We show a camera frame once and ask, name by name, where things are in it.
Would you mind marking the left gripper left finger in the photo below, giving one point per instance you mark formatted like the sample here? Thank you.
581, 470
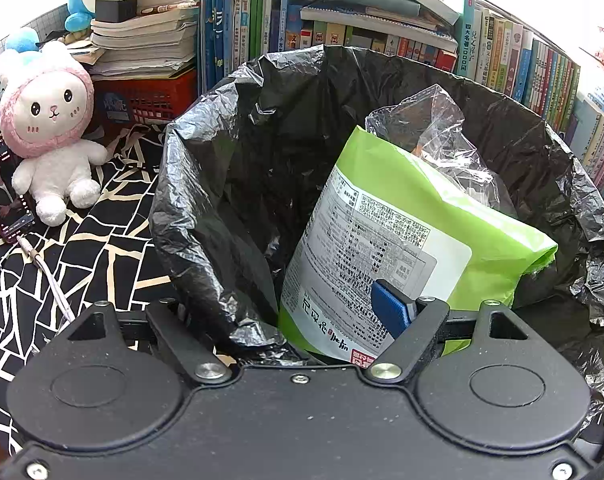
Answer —
190, 358

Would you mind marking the stack of paper books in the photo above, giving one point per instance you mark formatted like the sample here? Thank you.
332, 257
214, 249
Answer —
158, 43

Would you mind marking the black trash bag bin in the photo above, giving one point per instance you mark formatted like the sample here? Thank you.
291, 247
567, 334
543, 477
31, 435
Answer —
243, 168

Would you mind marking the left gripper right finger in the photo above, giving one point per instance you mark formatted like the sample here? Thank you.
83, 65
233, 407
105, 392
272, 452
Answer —
415, 326

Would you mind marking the red plastic crate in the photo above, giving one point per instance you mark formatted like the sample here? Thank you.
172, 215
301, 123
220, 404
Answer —
154, 101

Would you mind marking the dark photo card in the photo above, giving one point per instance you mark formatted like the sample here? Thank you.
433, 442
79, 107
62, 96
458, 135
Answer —
16, 215

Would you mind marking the clear plastic bag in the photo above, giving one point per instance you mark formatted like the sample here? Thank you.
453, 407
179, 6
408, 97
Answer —
429, 125

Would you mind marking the black white patterned cloth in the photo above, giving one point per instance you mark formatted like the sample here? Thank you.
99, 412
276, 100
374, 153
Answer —
101, 253

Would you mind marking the row of upright books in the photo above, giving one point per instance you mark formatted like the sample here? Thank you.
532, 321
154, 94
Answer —
547, 55

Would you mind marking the small black box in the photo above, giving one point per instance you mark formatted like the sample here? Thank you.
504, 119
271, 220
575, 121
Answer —
115, 11

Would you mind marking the pink white bunny plush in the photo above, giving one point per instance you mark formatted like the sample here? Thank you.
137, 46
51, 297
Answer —
46, 107

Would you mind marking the green white snack bag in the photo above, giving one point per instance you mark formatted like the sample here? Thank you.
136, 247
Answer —
385, 214

